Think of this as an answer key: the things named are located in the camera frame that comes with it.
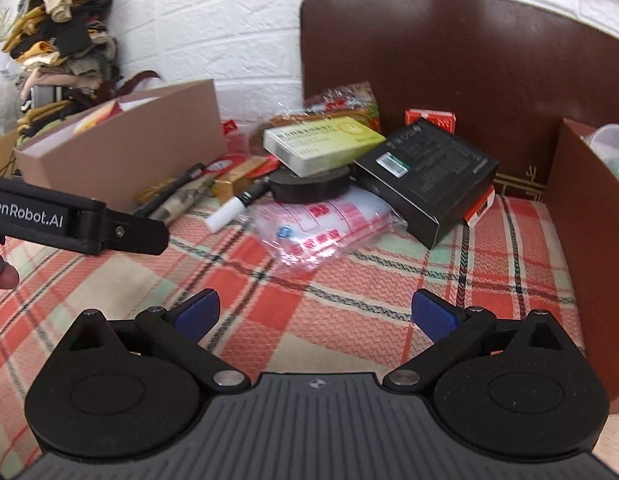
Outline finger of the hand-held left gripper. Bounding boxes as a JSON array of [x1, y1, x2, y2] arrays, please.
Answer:
[[102, 209, 170, 256]]

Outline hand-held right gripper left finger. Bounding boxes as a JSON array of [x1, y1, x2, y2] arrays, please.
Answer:
[[60, 288, 251, 394]]

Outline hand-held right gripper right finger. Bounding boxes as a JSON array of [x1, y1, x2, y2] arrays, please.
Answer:
[[383, 290, 586, 394]]

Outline clear plastic container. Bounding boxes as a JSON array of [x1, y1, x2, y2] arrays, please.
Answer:
[[583, 124, 619, 162]]

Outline person's left hand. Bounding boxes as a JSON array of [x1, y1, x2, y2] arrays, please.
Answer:
[[0, 243, 21, 313]]

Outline black pen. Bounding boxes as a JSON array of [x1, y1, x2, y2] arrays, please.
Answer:
[[134, 162, 206, 219]]

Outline camouflage pouch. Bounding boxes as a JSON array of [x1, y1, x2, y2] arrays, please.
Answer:
[[150, 173, 216, 225]]

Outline open tan cardboard box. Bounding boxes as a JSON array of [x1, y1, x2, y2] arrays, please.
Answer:
[[14, 79, 228, 214]]

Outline plaid blanket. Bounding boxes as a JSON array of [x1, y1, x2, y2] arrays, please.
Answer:
[[0, 190, 590, 480]]

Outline white marker pen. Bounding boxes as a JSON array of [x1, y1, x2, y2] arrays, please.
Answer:
[[208, 179, 268, 234]]

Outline red and white flat box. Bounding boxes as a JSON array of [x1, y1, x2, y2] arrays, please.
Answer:
[[461, 184, 496, 226]]

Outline gold and red packet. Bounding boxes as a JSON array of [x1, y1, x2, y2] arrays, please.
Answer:
[[210, 154, 281, 200]]

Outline clear plastic bag red print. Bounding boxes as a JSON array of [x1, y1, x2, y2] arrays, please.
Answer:
[[248, 194, 407, 279]]

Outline black product box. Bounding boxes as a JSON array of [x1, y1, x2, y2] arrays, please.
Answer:
[[353, 119, 500, 250]]

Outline black tape roll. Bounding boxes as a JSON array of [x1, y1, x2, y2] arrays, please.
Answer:
[[268, 163, 351, 205]]

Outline pile of clothes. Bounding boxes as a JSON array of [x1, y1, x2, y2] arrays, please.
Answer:
[[0, 0, 165, 141]]

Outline brown cardboard box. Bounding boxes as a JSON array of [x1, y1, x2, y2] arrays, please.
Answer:
[[543, 117, 619, 417]]

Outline red card box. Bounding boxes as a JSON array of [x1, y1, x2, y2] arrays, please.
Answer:
[[404, 108, 454, 134]]

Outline green and white medicine box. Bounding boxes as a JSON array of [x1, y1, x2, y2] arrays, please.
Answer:
[[263, 116, 387, 179]]

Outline clear snack packet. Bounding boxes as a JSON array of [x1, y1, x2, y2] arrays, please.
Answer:
[[304, 82, 383, 134]]

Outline dark brown headboard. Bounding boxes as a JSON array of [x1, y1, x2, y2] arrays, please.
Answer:
[[300, 0, 619, 188]]

